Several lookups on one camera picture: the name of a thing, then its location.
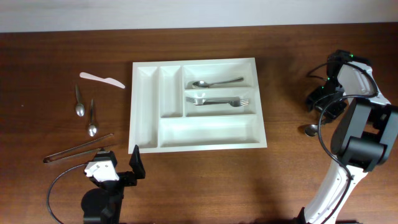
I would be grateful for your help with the white plastic cutlery tray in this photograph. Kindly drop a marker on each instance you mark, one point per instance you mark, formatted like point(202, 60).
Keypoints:
point(162, 121)

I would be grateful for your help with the large steel spoon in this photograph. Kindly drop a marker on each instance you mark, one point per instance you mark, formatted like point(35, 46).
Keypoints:
point(312, 129)
point(203, 84)

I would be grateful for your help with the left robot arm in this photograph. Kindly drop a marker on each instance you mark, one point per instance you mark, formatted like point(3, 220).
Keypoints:
point(103, 203)

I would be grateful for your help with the steel kitchen tongs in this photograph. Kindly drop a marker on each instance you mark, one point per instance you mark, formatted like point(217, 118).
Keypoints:
point(51, 158)

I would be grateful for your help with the steel fork pointing up-left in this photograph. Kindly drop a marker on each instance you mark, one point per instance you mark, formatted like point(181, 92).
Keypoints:
point(199, 101)

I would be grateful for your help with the small steel teaspoon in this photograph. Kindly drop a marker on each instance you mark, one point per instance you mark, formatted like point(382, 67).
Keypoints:
point(92, 129)
point(79, 108)

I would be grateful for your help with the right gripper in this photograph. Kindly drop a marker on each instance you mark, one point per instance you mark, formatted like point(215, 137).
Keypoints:
point(333, 112)

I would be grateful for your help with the steel fork pointing down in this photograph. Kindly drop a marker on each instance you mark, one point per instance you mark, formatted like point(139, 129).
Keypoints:
point(233, 103)

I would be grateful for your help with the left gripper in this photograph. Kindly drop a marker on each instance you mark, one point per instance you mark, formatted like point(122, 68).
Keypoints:
point(135, 162)

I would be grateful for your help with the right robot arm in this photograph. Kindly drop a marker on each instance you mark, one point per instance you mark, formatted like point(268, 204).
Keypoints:
point(357, 128)

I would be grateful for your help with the lower small steel teaspoon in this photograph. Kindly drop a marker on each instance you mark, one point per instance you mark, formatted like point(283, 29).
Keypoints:
point(92, 129)

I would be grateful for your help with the pink plastic knife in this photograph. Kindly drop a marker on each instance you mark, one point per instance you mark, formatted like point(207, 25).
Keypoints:
point(110, 81)

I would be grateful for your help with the upper small steel teaspoon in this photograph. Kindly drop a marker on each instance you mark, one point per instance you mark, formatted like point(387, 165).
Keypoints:
point(79, 108)

